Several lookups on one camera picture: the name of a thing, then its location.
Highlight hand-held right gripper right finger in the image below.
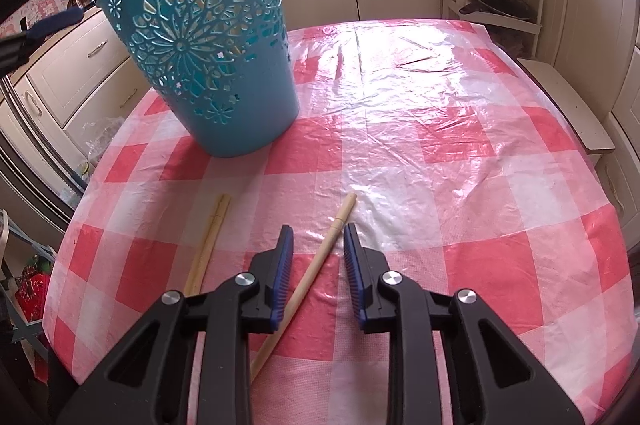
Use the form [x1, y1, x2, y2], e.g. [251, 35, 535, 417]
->
[342, 222, 586, 425]

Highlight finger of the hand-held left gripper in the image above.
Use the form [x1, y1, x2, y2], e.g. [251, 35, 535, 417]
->
[0, 10, 83, 73]

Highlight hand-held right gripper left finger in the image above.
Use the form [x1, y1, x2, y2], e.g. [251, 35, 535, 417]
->
[55, 225, 296, 425]

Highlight long bamboo chopstick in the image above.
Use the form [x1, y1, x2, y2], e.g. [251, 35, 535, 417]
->
[182, 195, 224, 298]
[249, 192, 359, 381]
[192, 194, 232, 298]

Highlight blue perforated plastic basket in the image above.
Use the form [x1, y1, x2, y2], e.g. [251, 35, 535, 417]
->
[95, 0, 302, 159]

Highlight cream cabinets with drawers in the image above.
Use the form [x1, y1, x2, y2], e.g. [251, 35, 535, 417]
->
[0, 2, 153, 206]

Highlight red white checked tablecloth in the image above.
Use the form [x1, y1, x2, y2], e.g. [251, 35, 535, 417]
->
[42, 17, 636, 425]

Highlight clear plastic bag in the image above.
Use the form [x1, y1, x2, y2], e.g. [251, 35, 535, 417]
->
[82, 117, 118, 170]

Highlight red floral bag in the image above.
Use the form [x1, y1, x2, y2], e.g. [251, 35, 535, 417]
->
[15, 255, 53, 323]

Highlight beige bench seat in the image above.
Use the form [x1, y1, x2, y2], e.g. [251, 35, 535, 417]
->
[517, 57, 617, 153]

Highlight dark pan with lid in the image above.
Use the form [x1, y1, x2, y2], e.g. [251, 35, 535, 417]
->
[460, 0, 536, 26]

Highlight cream tall cabinets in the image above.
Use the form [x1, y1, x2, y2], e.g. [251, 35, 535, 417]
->
[537, 0, 640, 226]

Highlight blue folding frame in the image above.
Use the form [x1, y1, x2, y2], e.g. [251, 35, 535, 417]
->
[0, 210, 58, 356]

